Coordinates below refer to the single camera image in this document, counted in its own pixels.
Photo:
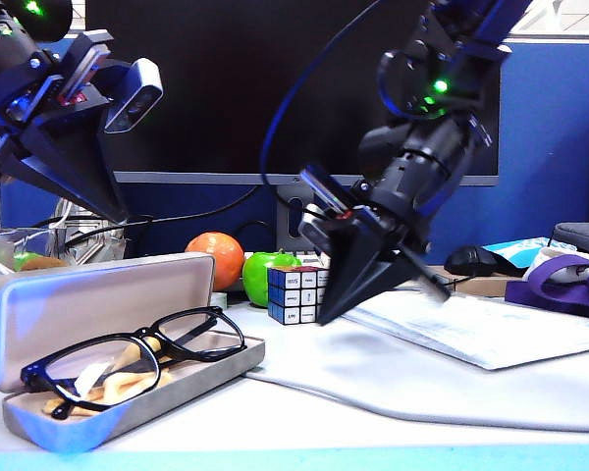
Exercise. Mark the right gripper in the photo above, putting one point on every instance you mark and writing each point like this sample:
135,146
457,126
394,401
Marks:
358,216

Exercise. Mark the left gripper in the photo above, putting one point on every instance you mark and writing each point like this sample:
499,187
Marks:
44,93

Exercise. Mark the grey glasses case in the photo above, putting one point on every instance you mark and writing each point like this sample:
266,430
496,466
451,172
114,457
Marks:
103,294

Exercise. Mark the black framed glasses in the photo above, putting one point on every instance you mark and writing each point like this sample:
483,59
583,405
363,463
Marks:
153,343

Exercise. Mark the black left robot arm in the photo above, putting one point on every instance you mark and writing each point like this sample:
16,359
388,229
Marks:
0,44

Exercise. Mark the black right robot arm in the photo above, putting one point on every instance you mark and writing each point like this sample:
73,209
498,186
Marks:
422,162

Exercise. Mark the black computer mouse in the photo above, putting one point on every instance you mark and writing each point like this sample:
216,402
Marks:
468,260

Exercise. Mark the silver robot figurine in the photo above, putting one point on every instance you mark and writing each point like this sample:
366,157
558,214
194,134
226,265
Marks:
93,240

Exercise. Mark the brown cardboard pad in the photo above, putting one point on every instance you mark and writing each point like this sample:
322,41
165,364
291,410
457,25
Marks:
481,287

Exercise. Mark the rubik's cube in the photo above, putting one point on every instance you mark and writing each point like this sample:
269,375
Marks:
292,294

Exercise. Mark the brown kiwi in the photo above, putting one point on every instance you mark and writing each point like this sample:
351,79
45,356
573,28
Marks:
46,263

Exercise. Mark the small green apple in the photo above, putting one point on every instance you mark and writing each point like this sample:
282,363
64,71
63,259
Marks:
24,260

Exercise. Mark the paper document in sleeve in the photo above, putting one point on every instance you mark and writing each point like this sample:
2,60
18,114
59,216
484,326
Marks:
496,333

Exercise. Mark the large green apple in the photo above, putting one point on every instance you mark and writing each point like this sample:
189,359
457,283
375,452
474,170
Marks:
260,279

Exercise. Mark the blue white packet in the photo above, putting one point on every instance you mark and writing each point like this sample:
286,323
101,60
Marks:
518,246

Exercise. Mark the orange fruit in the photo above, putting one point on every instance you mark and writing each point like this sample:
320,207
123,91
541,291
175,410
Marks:
226,260

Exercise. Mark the purple cloth bag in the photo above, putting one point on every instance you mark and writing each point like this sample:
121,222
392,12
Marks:
559,289

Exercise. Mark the black computer monitor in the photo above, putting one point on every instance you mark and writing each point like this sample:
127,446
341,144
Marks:
226,98

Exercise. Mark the dark grey pouch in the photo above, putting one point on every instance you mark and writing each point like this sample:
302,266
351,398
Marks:
584,233

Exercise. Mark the blue partition panel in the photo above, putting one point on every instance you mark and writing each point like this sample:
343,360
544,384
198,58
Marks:
545,122

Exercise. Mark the yellow cleaning cloth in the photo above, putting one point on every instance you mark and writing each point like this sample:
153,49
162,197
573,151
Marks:
127,387

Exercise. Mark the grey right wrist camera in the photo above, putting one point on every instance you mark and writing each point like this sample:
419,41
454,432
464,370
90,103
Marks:
314,228

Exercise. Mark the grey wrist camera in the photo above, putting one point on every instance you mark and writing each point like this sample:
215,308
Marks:
135,100
314,228

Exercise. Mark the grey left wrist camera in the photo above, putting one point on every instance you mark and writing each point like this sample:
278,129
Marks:
135,100

